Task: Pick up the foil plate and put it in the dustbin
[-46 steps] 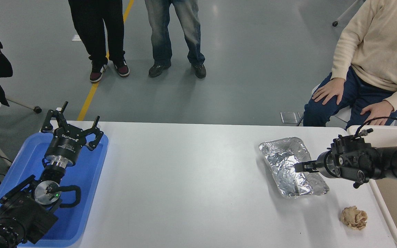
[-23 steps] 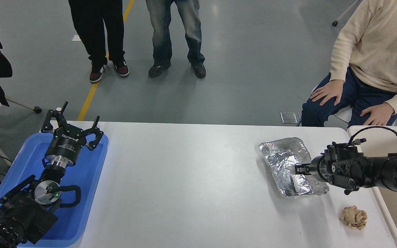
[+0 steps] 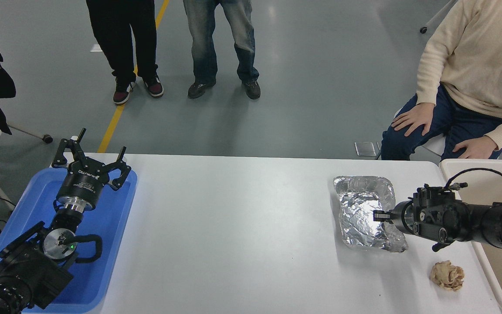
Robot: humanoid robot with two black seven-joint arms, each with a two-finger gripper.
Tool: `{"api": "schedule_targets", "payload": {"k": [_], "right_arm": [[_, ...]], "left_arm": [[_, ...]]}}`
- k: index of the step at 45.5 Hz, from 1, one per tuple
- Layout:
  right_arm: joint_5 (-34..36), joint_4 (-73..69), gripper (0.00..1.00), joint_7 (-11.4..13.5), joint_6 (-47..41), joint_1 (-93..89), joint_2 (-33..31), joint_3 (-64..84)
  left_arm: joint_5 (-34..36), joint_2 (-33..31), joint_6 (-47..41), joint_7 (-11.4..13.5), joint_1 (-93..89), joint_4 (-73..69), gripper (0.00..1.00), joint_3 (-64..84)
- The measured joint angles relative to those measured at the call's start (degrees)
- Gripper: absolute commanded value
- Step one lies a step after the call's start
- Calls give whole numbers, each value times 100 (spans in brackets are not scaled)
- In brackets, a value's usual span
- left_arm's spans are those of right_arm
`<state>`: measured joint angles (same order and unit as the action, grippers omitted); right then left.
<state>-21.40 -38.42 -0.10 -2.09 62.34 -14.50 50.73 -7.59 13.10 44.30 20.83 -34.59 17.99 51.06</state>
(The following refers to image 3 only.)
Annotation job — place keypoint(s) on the white seat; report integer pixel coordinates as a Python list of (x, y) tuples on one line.
[(435, 146)]

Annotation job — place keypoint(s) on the standing person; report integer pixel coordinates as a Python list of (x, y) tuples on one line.
[(120, 39), (205, 43)]

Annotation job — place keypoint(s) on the foil plate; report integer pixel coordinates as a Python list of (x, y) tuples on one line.
[(360, 209)]

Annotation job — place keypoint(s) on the chair leg with castor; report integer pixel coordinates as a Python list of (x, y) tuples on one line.
[(436, 16), (28, 133)]

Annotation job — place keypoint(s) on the metal floor plate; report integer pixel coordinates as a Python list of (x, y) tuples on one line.
[(365, 148)]

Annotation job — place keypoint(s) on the blue plastic tray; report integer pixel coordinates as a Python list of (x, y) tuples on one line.
[(111, 209)]

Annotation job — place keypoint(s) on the crumpled tan paper ball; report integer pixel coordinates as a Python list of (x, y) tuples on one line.
[(447, 275)]

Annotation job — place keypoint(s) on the large pale dustbin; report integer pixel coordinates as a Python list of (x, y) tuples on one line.
[(490, 279)]

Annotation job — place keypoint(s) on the seated person's left hand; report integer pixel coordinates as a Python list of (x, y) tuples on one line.
[(477, 148)]

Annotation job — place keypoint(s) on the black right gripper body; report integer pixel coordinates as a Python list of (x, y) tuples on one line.
[(403, 216)]

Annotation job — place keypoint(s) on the seated person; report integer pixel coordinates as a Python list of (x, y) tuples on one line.
[(473, 65)]

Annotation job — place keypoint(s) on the seated person's right hand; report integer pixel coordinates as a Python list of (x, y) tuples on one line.
[(416, 117)]

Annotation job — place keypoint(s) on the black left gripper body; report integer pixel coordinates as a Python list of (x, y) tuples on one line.
[(83, 181)]

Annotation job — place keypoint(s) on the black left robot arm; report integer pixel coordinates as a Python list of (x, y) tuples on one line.
[(28, 270)]

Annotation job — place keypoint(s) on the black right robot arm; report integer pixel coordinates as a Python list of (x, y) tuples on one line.
[(495, 222)]

